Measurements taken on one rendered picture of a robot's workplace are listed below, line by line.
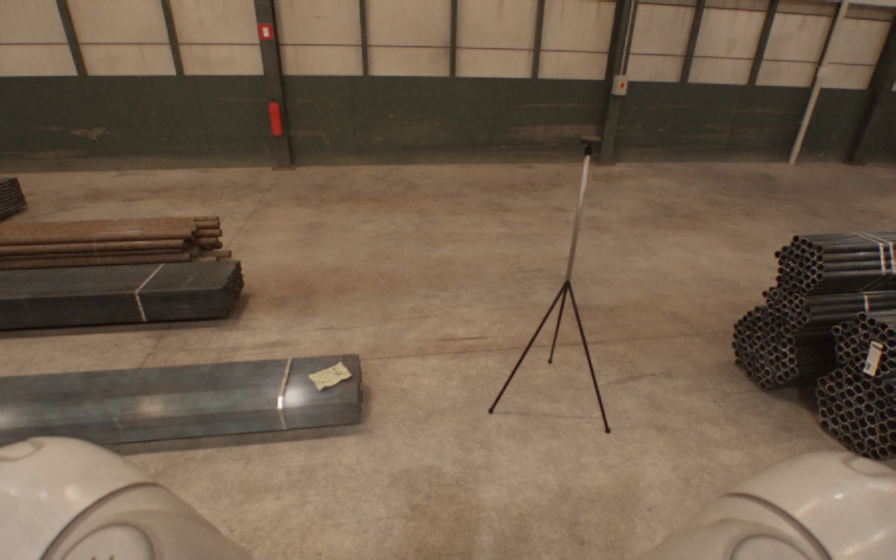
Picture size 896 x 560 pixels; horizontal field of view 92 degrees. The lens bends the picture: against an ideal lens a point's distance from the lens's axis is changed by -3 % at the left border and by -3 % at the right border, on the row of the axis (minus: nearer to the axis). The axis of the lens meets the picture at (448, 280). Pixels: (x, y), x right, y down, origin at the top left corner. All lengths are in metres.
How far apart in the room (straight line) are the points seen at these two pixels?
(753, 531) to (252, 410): 2.43
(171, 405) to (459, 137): 6.99
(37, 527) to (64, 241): 4.52
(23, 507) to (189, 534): 0.15
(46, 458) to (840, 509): 0.71
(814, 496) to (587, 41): 9.06
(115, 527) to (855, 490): 0.62
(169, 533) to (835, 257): 3.04
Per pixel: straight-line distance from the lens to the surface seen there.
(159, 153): 9.33
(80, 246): 4.90
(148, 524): 0.44
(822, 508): 0.53
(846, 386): 3.30
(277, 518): 2.41
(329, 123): 8.52
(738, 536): 0.44
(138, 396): 2.93
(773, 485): 0.54
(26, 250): 5.14
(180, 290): 3.78
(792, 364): 3.38
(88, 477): 0.54
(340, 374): 2.63
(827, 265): 3.07
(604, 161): 9.46
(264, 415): 2.66
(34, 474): 0.56
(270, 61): 8.37
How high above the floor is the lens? 1.89
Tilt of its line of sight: 27 degrees down
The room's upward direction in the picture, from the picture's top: 1 degrees clockwise
